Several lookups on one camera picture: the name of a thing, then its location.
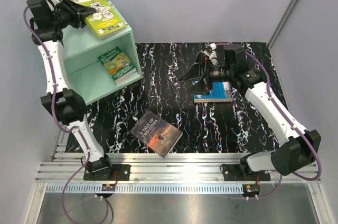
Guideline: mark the right small circuit board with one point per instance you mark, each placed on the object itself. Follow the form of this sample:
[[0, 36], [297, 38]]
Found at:
[[251, 188]]

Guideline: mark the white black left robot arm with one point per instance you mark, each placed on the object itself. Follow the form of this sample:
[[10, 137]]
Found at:
[[68, 108]]

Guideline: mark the lime green paperback book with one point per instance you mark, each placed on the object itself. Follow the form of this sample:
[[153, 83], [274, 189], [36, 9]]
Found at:
[[105, 21]]

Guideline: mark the black marbled table mat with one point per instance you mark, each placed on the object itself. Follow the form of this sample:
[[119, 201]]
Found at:
[[221, 127]]

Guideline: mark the dark tale two cities book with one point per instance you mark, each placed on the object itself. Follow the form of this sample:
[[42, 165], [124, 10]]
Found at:
[[159, 135]]

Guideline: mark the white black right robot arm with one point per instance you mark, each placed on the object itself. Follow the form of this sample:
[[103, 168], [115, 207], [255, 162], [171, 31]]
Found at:
[[297, 153]]

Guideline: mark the left small circuit board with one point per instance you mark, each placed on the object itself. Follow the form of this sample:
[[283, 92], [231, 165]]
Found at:
[[108, 187]]

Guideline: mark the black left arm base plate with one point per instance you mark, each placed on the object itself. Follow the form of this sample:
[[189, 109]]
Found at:
[[121, 172]]

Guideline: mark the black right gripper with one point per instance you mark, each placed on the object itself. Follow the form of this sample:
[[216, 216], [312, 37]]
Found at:
[[194, 73]]

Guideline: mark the blue cartoon cover book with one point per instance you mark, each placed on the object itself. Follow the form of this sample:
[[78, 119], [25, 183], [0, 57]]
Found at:
[[221, 92]]

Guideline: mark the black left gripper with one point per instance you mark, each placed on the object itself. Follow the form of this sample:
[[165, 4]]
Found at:
[[76, 11]]

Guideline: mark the mint green open cabinet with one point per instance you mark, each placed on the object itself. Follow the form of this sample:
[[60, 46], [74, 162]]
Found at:
[[85, 73]]

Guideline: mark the small circuit board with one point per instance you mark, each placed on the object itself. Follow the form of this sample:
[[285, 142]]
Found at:
[[251, 188], [108, 187]]

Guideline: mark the aluminium mounting rail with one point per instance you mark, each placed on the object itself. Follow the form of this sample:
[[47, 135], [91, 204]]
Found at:
[[187, 168]]

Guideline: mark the white slotted cable duct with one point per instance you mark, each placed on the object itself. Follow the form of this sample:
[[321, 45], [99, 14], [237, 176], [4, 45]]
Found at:
[[126, 188]]

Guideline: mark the green 104-storey treehouse book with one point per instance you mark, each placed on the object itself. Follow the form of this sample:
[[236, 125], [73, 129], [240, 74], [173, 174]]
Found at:
[[117, 64]]

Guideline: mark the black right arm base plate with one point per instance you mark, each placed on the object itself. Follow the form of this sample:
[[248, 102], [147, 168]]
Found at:
[[232, 172]]

